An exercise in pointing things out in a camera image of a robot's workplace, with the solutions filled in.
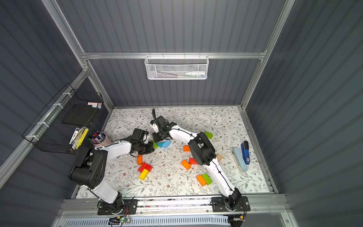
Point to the beige block right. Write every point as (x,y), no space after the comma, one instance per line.
(219,158)

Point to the small circuit board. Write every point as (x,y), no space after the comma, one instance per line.
(118,221)

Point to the red long block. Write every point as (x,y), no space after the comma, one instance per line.
(142,167)

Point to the black notebook in basket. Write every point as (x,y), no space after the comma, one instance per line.
(80,115)

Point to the yellow highlighter pack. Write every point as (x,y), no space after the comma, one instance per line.
(80,138)

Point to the blue stapler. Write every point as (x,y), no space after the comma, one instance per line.
(245,152)

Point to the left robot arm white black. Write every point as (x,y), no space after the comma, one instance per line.
(89,167)

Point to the orange block centre low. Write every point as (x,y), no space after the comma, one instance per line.
(186,164)

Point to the yellow block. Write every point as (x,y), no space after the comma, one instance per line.
(143,174)

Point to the orange block bottom pair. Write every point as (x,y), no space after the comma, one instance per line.
(201,180)

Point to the green block bottom pair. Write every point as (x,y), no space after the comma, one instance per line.
(207,179)

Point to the black wire mesh basket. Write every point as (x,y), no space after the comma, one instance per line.
(65,126)

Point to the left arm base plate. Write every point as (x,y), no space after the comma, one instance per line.
(121,208)

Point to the red block centre low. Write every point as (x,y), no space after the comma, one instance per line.
(192,161)

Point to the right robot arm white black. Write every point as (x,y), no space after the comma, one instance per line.
(203,153)

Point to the light blue block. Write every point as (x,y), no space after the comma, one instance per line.
(166,144)

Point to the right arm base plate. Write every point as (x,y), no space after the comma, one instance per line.
(224,204)

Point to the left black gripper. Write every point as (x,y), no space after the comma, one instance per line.
(148,147)

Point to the white wire mesh basket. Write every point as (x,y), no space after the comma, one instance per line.
(186,67)

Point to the red small block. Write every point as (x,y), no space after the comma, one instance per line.
(148,168)

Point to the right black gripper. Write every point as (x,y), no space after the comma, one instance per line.
(158,123)

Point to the teal triangle block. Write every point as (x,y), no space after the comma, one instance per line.
(161,145)

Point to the pink pen cup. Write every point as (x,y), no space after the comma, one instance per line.
(99,139)

